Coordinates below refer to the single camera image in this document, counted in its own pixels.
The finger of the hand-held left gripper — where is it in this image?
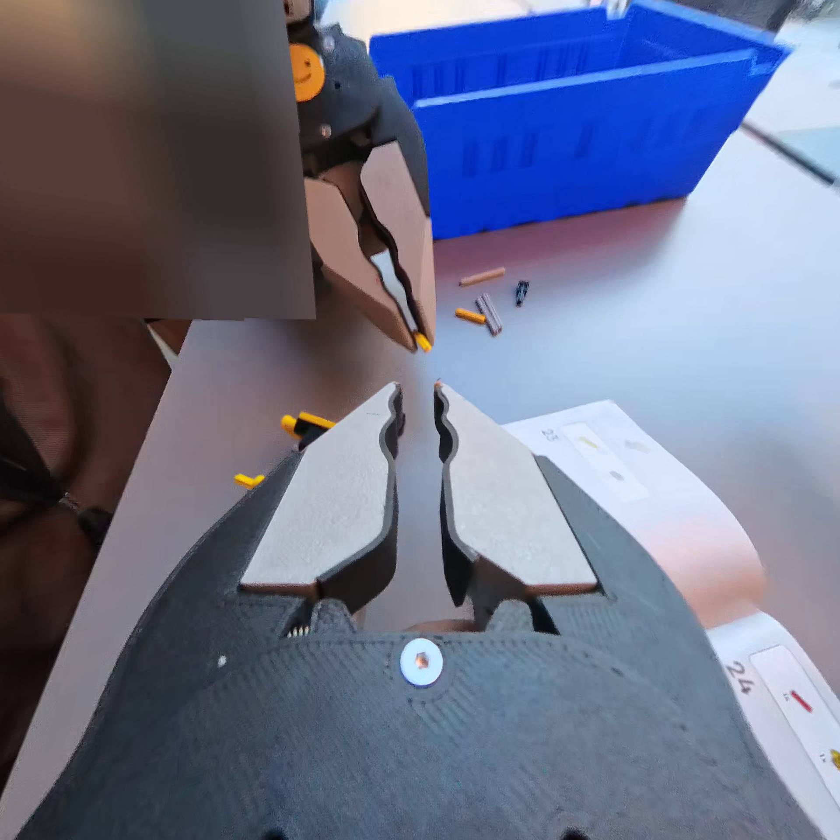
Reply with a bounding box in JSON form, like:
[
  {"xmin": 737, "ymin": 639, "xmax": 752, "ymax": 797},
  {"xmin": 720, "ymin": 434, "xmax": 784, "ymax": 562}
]
[
  {"xmin": 360, "ymin": 140, "xmax": 437, "ymax": 345},
  {"xmin": 304, "ymin": 177, "xmax": 421, "ymax": 353}
]

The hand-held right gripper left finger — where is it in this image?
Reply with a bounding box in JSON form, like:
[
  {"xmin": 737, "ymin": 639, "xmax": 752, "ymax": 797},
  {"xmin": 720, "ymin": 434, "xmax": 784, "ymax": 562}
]
[{"xmin": 239, "ymin": 382, "xmax": 404, "ymax": 614}]

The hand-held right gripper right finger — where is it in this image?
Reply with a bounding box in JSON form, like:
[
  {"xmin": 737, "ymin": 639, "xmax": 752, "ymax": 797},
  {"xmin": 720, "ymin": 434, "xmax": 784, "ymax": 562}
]
[{"xmin": 433, "ymin": 381, "xmax": 599, "ymax": 608}]

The yellow and black lego model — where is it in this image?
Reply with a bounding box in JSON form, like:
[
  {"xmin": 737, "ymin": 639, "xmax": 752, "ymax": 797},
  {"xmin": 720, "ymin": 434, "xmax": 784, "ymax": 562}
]
[{"xmin": 234, "ymin": 411, "xmax": 337, "ymax": 490}]

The white instruction booklet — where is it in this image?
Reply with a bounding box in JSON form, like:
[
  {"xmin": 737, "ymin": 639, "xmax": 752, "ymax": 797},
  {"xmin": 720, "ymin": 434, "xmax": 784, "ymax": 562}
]
[{"xmin": 502, "ymin": 399, "xmax": 840, "ymax": 840}]

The blue plastic bin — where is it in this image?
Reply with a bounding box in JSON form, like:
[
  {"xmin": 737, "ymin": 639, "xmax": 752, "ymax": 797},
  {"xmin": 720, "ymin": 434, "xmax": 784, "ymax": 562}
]
[{"xmin": 369, "ymin": 0, "xmax": 791, "ymax": 240}]

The person's brown clothing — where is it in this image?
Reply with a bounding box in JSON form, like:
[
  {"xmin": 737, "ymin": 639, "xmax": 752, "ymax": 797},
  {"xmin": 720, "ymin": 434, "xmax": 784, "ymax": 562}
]
[{"xmin": 0, "ymin": 315, "xmax": 191, "ymax": 788}]

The black drawstring cord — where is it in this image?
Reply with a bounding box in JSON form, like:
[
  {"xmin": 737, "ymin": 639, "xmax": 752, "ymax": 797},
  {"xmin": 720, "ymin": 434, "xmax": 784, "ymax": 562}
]
[{"xmin": 0, "ymin": 453, "xmax": 114, "ymax": 549}]

